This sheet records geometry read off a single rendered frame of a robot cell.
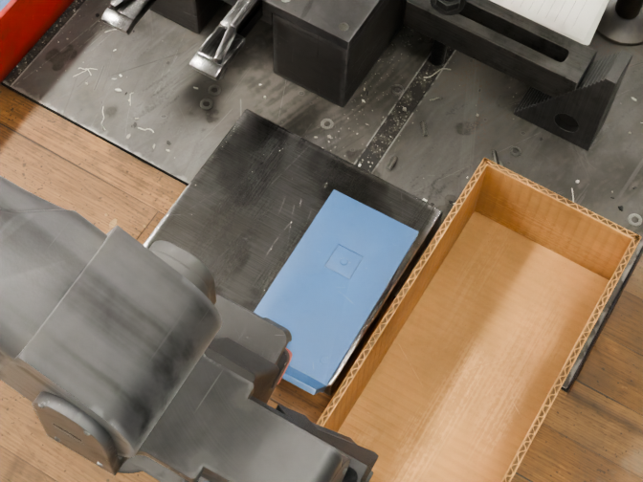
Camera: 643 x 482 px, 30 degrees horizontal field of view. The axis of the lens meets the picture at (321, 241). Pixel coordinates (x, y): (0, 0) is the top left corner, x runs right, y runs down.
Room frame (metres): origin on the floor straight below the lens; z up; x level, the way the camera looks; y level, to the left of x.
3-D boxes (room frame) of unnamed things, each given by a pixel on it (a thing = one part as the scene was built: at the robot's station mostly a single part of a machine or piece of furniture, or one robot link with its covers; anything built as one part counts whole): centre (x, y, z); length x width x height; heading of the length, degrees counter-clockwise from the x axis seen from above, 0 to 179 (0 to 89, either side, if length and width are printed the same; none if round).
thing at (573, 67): (0.56, -0.12, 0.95); 0.15 x 0.03 x 0.10; 62
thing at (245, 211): (0.40, 0.03, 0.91); 0.17 x 0.16 x 0.02; 62
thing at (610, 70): (0.53, -0.18, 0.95); 0.06 x 0.03 x 0.09; 62
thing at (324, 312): (0.36, 0.00, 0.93); 0.15 x 0.07 x 0.03; 153
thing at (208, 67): (0.53, 0.07, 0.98); 0.07 x 0.02 x 0.01; 152
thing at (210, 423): (0.17, 0.04, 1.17); 0.12 x 0.09 x 0.12; 63
